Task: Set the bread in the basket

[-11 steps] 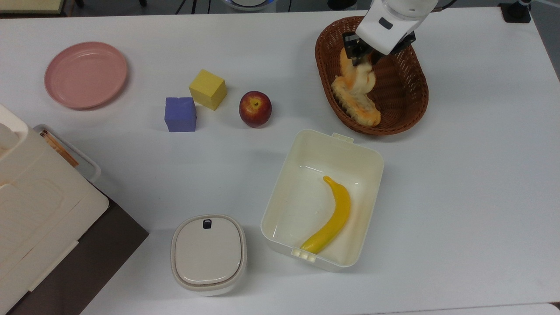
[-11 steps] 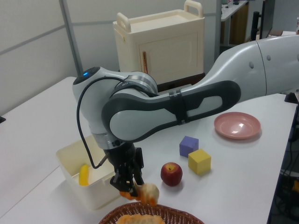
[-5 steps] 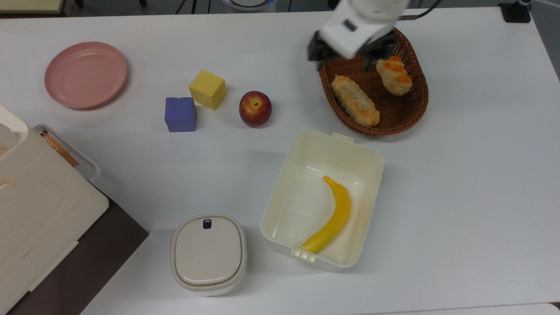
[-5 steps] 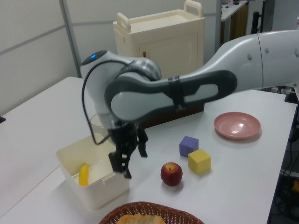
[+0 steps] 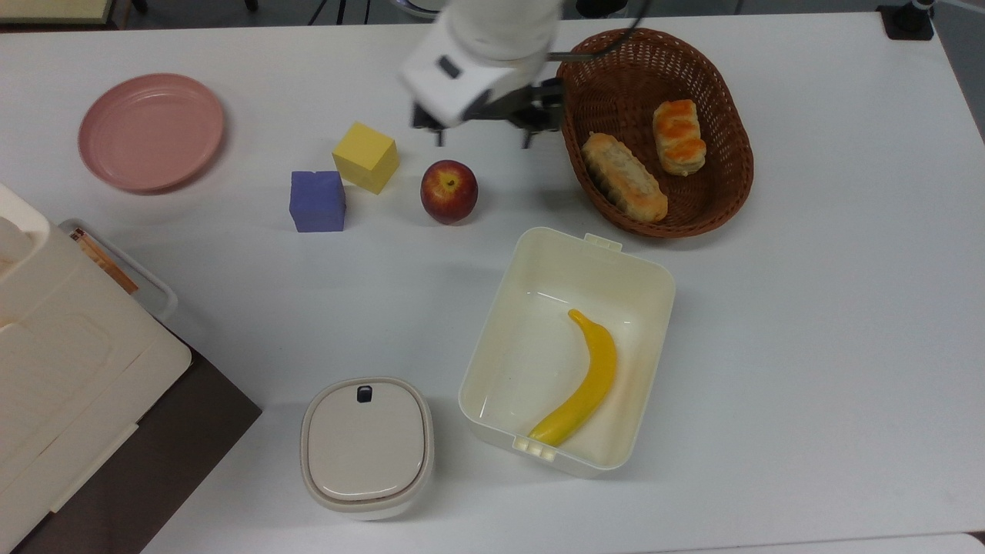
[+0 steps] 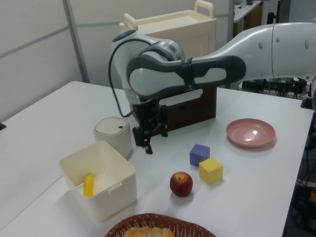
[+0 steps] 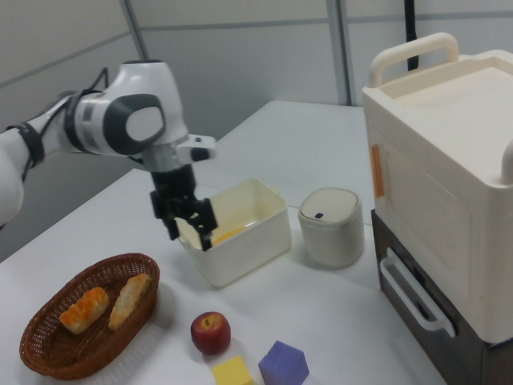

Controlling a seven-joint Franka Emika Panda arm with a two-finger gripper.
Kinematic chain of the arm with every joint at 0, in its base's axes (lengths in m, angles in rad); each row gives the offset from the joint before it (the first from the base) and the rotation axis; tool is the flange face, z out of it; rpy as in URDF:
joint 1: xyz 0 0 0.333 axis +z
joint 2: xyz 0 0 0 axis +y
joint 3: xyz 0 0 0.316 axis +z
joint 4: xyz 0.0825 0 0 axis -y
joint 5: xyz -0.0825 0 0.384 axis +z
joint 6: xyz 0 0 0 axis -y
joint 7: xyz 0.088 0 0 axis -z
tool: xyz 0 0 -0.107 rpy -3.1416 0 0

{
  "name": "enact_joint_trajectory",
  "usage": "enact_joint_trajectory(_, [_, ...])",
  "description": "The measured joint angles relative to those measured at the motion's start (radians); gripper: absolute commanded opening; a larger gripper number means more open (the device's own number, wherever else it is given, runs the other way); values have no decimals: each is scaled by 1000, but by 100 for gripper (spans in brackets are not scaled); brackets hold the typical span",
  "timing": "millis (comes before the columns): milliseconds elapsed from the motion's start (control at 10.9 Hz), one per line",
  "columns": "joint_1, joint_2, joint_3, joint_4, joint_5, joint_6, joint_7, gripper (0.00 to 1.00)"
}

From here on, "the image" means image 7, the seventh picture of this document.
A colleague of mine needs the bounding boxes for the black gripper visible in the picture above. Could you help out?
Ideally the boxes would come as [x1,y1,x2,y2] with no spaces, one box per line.
[149,165,219,253]

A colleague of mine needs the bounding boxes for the golden ridged bread loaf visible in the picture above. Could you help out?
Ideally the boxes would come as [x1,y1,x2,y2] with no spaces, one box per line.
[59,286,111,334]

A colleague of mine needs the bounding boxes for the long bread roll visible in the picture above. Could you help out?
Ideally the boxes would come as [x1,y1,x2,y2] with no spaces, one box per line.
[108,272,153,331]

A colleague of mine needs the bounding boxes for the brown oval wicker basket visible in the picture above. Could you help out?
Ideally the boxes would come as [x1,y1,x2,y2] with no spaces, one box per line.
[18,252,161,381]

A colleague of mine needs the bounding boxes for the yellow item inside box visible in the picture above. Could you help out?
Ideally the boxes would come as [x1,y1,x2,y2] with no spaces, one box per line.
[212,225,246,247]

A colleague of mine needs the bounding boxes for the white open plastic box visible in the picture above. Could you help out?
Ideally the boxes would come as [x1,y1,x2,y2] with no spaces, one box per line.
[175,178,292,288]

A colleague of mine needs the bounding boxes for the red apple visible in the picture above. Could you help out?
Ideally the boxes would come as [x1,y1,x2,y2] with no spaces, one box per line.
[190,311,232,356]

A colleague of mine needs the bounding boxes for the small cream lidded bin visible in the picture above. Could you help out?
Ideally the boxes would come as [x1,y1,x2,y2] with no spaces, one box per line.
[297,187,366,270]

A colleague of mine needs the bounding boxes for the yellow foam cube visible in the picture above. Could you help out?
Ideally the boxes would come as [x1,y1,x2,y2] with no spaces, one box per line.
[211,355,255,385]

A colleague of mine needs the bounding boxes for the purple foam cube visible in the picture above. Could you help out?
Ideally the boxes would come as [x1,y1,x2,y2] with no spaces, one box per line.
[257,341,311,385]

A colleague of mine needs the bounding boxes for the large cream plastic cabinet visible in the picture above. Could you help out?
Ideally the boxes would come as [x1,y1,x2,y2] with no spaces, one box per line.
[362,32,513,344]

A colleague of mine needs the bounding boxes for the black background pole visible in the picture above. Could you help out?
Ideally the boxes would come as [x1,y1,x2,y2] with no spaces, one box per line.
[402,0,421,71]

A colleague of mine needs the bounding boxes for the dark brown drawer unit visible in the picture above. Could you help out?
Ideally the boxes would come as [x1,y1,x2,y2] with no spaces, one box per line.
[370,209,513,385]

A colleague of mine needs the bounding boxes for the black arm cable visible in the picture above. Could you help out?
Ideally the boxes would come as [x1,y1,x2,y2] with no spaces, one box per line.
[19,67,110,182]

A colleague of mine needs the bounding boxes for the grey cable strap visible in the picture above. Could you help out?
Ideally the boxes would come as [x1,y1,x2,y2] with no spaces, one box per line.
[6,122,46,169]

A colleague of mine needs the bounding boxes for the orange strip handle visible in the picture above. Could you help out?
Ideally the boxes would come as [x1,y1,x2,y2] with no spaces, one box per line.
[370,144,386,198]

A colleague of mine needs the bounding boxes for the white drawer handle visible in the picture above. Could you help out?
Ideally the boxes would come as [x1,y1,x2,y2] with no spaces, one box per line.
[378,257,456,338]

